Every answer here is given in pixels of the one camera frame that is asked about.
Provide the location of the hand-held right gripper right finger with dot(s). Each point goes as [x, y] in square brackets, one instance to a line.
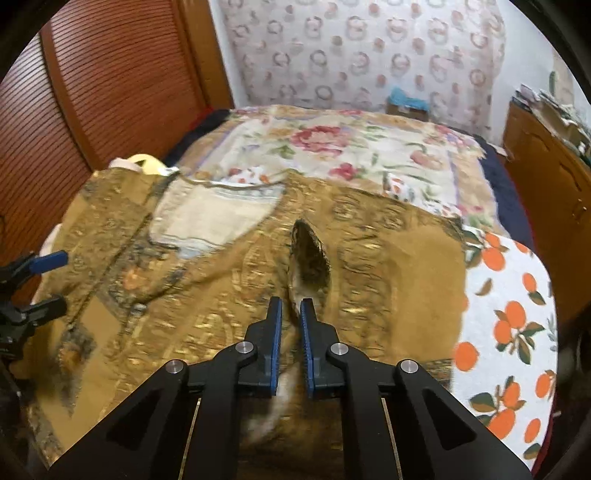
[307, 346]

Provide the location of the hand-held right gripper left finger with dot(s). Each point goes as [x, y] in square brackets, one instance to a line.
[277, 341]

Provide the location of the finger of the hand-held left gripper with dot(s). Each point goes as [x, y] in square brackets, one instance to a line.
[46, 308]
[50, 261]

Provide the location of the golden brown patterned garment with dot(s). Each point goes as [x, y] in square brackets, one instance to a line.
[378, 277]

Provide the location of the pale yellow cloth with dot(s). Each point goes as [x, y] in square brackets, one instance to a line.
[148, 164]

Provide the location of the wooden headboard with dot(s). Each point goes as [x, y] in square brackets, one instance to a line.
[115, 69]

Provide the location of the floral blanket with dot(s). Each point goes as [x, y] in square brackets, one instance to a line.
[323, 138]

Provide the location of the orange fruit print blanket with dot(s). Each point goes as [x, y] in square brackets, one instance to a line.
[508, 286]

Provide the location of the navy blanket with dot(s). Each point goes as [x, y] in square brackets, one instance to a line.
[508, 194]

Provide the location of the blue box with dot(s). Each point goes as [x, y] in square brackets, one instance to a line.
[401, 98]

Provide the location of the wooden cabinet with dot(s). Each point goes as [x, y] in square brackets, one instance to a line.
[549, 175]

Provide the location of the circle pattern curtain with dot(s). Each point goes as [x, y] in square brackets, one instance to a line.
[346, 46]

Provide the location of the pile of clutter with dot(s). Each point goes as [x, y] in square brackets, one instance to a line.
[545, 106]

